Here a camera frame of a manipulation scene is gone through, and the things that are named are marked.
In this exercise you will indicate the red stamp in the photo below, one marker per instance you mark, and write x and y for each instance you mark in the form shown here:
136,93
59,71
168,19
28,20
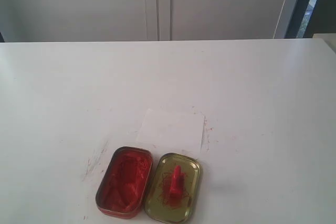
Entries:
177,182

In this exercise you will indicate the red ink pad tin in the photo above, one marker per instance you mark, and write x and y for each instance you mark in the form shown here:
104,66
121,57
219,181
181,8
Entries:
122,189

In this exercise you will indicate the white paper sheet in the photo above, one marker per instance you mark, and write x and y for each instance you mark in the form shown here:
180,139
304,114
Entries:
173,130

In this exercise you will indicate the gold tin lid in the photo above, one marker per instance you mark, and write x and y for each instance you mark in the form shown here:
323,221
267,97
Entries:
158,205

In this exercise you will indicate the white cabinet doors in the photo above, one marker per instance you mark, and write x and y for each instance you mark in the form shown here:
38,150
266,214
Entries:
138,20

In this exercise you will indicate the dark window frame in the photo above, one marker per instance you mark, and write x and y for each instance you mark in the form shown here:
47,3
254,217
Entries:
311,17

